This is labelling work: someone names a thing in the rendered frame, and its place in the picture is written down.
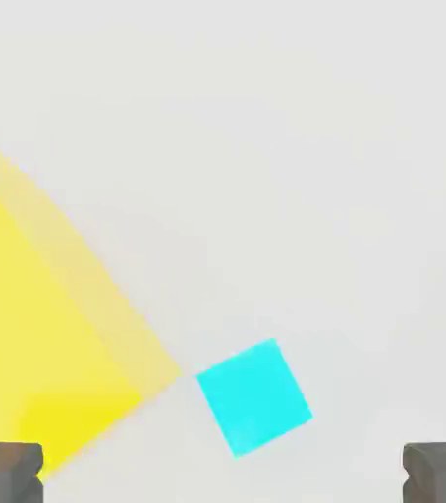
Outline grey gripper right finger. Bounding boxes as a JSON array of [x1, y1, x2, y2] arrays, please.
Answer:
[[402, 441, 446, 503]]

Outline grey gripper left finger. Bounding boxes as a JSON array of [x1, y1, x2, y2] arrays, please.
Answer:
[[0, 441, 45, 503]]

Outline small cyan cube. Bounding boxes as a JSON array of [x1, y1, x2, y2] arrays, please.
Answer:
[[194, 336, 315, 460]]

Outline large yellow box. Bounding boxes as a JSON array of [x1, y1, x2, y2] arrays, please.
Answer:
[[0, 126, 185, 483]]

